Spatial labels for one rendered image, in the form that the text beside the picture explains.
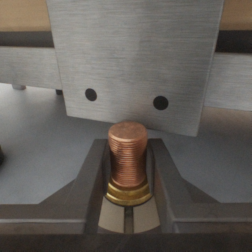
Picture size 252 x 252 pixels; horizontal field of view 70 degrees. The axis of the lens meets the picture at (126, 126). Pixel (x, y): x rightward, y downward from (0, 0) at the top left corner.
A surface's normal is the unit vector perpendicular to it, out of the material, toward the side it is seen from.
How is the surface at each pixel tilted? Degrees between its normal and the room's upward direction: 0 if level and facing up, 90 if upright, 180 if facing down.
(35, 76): 90
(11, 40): 90
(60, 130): 180
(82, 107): 90
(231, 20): 90
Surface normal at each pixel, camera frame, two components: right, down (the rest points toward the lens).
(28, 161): -0.01, -0.88
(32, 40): -0.34, 0.46
